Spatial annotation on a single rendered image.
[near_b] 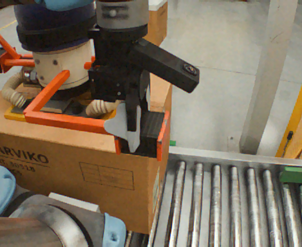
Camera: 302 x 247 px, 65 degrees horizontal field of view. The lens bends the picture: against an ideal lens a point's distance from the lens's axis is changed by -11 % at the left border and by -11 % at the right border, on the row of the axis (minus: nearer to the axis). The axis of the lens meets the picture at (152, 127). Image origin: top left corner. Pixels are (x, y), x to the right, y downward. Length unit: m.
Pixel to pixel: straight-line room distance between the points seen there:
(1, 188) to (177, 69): 0.29
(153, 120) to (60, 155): 0.34
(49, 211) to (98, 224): 0.06
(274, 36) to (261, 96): 0.44
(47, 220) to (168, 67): 0.26
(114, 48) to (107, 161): 0.35
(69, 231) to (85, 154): 0.44
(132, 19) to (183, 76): 0.11
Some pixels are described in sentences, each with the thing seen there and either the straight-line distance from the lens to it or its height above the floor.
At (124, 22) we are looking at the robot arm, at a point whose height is 1.42.
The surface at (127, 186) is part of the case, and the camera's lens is 0.73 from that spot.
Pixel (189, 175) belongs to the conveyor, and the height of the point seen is 0.49.
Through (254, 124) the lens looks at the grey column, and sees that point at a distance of 2.02.
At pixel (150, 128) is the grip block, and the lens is 0.46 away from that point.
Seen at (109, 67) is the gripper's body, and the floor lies 1.34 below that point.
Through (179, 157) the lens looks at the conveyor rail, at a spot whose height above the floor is 0.57.
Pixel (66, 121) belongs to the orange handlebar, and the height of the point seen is 1.21.
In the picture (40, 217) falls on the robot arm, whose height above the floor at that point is 1.30.
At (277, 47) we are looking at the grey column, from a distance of 1.74.
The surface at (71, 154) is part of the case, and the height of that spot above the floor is 1.03.
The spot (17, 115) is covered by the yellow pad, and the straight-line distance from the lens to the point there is 0.82.
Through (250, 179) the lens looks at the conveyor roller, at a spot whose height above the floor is 0.55.
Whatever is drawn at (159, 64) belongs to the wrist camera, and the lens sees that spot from 0.38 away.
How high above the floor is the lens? 1.52
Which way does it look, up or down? 39 degrees down
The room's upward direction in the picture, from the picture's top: straight up
